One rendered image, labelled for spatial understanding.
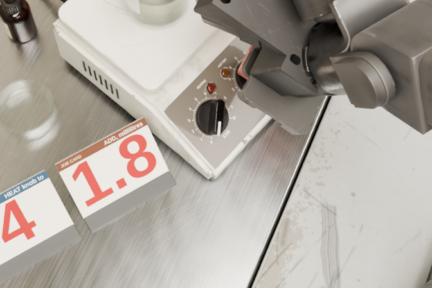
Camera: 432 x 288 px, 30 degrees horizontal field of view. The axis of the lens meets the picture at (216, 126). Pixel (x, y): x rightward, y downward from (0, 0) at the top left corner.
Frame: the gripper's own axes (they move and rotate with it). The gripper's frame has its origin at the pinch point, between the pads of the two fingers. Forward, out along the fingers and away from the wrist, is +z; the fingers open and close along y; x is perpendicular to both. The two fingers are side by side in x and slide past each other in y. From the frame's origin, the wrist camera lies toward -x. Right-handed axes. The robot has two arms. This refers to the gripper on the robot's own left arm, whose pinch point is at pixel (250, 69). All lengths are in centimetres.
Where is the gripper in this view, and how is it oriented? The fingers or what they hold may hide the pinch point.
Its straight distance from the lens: 73.2
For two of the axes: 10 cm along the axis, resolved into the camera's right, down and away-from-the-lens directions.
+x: 7.9, 5.0, 3.6
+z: -4.1, 0.0, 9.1
